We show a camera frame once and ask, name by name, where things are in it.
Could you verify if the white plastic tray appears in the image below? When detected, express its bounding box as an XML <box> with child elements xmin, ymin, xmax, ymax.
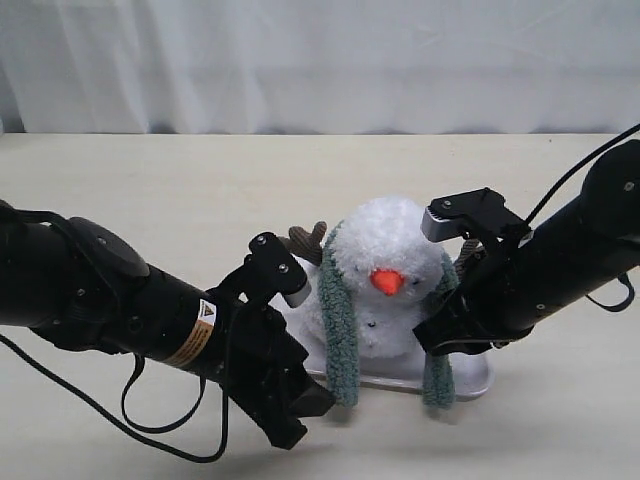
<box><xmin>279</xmin><ymin>259</ymin><xmax>496</xmax><ymax>401</ymax></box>

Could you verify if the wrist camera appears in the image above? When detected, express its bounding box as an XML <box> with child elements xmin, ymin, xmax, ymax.
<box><xmin>421</xmin><ymin>187</ymin><xmax>531</xmax><ymax>253</ymax></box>
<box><xmin>248</xmin><ymin>232</ymin><xmax>311</xmax><ymax>309</ymax></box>

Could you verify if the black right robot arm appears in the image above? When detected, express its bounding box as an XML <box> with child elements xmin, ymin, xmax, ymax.
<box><xmin>414</xmin><ymin>140</ymin><xmax>639</xmax><ymax>356</ymax></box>

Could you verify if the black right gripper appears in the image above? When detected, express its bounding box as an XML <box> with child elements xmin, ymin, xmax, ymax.
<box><xmin>413</xmin><ymin>254</ymin><xmax>535</xmax><ymax>356</ymax></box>

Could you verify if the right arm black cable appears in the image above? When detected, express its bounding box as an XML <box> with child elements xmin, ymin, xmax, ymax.
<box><xmin>522</xmin><ymin>119</ymin><xmax>640</xmax><ymax>314</ymax></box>

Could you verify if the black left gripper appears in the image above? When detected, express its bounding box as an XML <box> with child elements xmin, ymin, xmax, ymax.
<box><xmin>204</xmin><ymin>288</ymin><xmax>334</xmax><ymax>449</ymax></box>

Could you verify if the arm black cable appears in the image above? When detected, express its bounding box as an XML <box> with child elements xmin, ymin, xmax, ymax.
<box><xmin>522</xmin><ymin>119</ymin><xmax>640</xmax><ymax>314</ymax></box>
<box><xmin>0</xmin><ymin>209</ymin><xmax>236</xmax><ymax>464</ymax></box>

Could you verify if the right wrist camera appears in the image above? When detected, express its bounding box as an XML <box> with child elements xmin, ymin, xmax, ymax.
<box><xmin>421</xmin><ymin>187</ymin><xmax>531</xmax><ymax>253</ymax></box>

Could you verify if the green fleece scarf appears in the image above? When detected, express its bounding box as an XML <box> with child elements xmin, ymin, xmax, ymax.
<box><xmin>318</xmin><ymin>220</ymin><xmax>458</xmax><ymax>409</ymax></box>

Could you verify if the white backdrop curtain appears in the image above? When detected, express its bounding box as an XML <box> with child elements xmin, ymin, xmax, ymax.
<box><xmin>1</xmin><ymin>1</ymin><xmax>639</xmax><ymax>134</ymax></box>

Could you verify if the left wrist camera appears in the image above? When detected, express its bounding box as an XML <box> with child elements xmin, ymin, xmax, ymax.
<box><xmin>248</xmin><ymin>232</ymin><xmax>311</xmax><ymax>309</ymax></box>

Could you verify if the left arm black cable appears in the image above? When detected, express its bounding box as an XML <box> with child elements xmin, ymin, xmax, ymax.
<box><xmin>0</xmin><ymin>209</ymin><xmax>236</xmax><ymax>464</ymax></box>

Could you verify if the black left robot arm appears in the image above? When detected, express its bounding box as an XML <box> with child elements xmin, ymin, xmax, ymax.
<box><xmin>1</xmin><ymin>204</ymin><xmax>335</xmax><ymax>450</ymax></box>

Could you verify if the white plush snowman toy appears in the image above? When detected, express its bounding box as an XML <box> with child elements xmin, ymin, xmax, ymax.
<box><xmin>283</xmin><ymin>195</ymin><xmax>456</xmax><ymax>360</ymax></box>

